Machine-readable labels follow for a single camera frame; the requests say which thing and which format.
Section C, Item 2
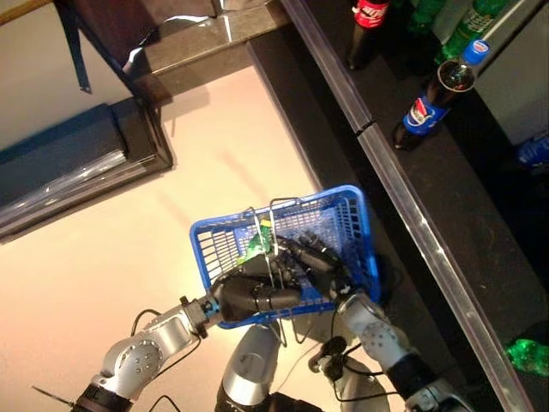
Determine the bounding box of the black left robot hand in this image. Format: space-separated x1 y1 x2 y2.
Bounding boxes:
208 270 305 324

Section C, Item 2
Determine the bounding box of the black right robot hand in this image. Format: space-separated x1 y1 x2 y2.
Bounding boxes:
273 230 360 302

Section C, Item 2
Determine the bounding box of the blue plastic shopping basket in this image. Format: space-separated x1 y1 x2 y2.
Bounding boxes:
189 184 383 347

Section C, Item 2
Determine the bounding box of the silver left robot leg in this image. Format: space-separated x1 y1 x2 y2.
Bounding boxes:
216 324 285 409

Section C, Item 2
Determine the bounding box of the silver robot leg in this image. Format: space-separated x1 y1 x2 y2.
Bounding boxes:
308 342 392 412
216 324 285 409

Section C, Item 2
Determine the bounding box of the silver right robot leg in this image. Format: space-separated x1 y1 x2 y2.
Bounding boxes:
308 342 392 412

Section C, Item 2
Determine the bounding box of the black shelf base plinth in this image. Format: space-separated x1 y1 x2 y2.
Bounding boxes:
246 25 511 412

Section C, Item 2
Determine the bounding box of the black metal shelf board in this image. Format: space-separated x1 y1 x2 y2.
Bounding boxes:
278 0 549 412

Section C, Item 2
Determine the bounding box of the Pepsi bottle blue label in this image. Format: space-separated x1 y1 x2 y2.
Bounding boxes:
514 130 549 171
392 38 493 152

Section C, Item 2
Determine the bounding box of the black low shelf unit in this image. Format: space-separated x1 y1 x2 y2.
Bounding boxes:
0 96 175 244

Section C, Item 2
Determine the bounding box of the dark grey floor plinth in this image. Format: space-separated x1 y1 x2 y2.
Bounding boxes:
141 0 297 89

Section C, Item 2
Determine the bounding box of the Coca-Cola bottle red label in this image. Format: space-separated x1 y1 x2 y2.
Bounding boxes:
345 0 392 72

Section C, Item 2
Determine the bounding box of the light wooden batten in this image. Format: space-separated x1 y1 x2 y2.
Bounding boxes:
0 0 55 27

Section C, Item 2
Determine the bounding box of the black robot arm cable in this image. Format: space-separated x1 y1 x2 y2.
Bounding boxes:
307 300 402 407

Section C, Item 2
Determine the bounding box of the dark metal frame post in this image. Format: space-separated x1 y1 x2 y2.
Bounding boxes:
53 0 149 103

